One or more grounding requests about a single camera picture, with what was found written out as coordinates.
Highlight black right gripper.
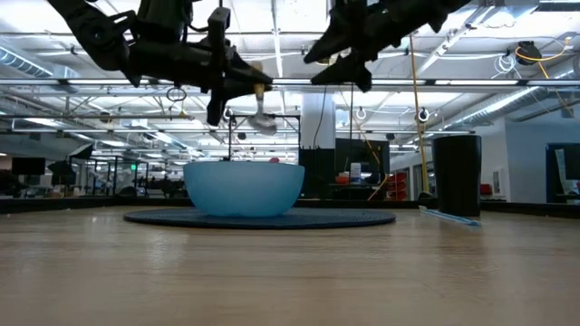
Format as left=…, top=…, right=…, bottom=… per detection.
left=303, top=0, right=437, bottom=93

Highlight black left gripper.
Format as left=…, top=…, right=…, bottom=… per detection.
left=127, top=5, right=275, bottom=129

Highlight light blue bowl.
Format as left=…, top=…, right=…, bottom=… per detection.
left=182, top=161, right=306, bottom=219

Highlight tall black cup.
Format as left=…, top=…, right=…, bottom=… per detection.
left=430, top=134, right=483, bottom=218

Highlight light blue straw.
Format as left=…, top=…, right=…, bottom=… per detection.
left=418, top=206, right=482, bottom=227

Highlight white pillar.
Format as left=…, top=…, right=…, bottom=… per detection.
left=301, top=92, right=337, bottom=149

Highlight dark wide cabinet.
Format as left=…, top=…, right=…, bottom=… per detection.
left=334, top=138, right=392, bottom=201

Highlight black cabinet below pillar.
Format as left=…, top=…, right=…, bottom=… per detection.
left=297, top=147, right=337, bottom=200

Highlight red storage bins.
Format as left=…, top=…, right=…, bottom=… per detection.
left=386, top=170, right=409, bottom=202

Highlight round dark woven placemat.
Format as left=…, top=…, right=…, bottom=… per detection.
left=122, top=206, right=397, bottom=231

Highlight black monitor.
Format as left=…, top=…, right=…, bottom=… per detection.
left=11, top=157, right=47, bottom=177

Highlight black metal frame rig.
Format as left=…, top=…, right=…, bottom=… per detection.
left=227, top=112, right=302, bottom=163

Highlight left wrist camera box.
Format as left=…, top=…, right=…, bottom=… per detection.
left=135, top=0, right=193, bottom=44

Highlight yellow hanging cable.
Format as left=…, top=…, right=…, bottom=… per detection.
left=408, top=32, right=435, bottom=201

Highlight black ceiling cable reel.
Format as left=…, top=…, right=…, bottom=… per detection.
left=515, top=40, right=543, bottom=66

